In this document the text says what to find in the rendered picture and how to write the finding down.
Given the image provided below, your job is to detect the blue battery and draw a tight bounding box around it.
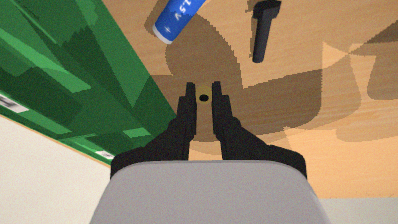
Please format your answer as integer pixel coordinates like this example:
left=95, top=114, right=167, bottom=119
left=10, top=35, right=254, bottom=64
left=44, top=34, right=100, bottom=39
left=152, top=0, right=206, bottom=44

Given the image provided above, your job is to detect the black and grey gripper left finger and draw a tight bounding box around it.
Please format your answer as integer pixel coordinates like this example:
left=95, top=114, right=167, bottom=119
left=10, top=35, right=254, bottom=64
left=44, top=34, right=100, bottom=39
left=110, top=82, right=197, bottom=179

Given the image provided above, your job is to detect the black bolt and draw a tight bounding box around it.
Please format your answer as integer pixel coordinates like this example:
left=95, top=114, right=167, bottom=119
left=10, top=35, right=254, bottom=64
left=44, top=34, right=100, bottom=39
left=252, top=0, right=282, bottom=63

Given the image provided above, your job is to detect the green rack of bins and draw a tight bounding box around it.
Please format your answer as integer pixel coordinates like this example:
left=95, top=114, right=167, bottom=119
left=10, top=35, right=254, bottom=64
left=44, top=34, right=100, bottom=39
left=0, top=0, right=176, bottom=166

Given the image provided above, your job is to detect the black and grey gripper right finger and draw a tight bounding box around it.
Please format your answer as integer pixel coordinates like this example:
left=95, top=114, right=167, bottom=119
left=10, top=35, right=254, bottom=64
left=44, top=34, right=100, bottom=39
left=212, top=81, right=308, bottom=180

